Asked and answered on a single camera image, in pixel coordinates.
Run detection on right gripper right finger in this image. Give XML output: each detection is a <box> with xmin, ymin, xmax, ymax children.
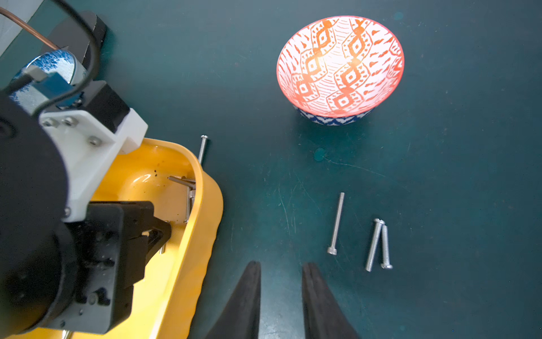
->
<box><xmin>301</xmin><ymin>263</ymin><xmax>360</xmax><ymax>338</ymax></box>

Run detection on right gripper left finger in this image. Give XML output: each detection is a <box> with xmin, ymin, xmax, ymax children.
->
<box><xmin>206</xmin><ymin>261</ymin><xmax>261</xmax><ymax>338</ymax></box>

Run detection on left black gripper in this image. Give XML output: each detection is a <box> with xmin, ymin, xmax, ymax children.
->
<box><xmin>43</xmin><ymin>201</ymin><xmax>172</xmax><ymax>334</ymax></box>

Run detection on long thin silver screw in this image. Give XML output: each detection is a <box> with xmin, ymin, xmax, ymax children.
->
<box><xmin>327</xmin><ymin>192</ymin><xmax>345</xmax><ymax>256</ymax></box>

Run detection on yellow plastic storage box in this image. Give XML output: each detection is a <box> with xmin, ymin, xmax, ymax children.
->
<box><xmin>7</xmin><ymin>138</ymin><xmax>224</xmax><ymax>338</ymax></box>

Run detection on silver screw pair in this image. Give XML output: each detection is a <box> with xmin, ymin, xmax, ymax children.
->
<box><xmin>365</xmin><ymin>218</ymin><xmax>385</xmax><ymax>272</ymax></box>

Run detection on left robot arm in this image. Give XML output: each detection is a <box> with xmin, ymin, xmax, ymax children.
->
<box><xmin>1</xmin><ymin>95</ymin><xmax>172</xmax><ymax>338</ymax></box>

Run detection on pile of silver screws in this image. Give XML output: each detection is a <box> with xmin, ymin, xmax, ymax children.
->
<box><xmin>168</xmin><ymin>176</ymin><xmax>196</xmax><ymax>223</ymax></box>

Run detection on silver screw beside box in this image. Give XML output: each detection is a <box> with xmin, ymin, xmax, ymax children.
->
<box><xmin>198</xmin><ymin>134</ymin><xmax>209</xmax><ymax>165</ymax></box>

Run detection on green mat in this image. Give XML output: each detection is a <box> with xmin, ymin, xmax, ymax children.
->
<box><xmin>72</xmin><ymin>1</ymin><xmax>541</xmax><ymax>338</ymax></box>

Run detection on blue white floral bowl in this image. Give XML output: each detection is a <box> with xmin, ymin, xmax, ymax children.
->
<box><xmin>10</xmin><ymin>49</ymin><xmax>87</xmax><ymax>113</ymax></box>

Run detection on metal mug tree stand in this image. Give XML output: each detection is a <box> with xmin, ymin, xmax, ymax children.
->
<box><xmin>1</xmin><ymin>7</ymin><xmax>108</xmax><ymax>70</ymax></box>

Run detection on red white patterned bowl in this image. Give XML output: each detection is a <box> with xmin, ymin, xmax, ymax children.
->
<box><xmin>276</xmin><ymin>16</ymin><xmax>405</xmax><ymax>127</ymax></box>

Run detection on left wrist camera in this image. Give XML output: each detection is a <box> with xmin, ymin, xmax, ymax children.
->
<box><xmin>38</xmin><ymin>81</ymin><xmax>148</xmax><ymax>223</ymax></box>

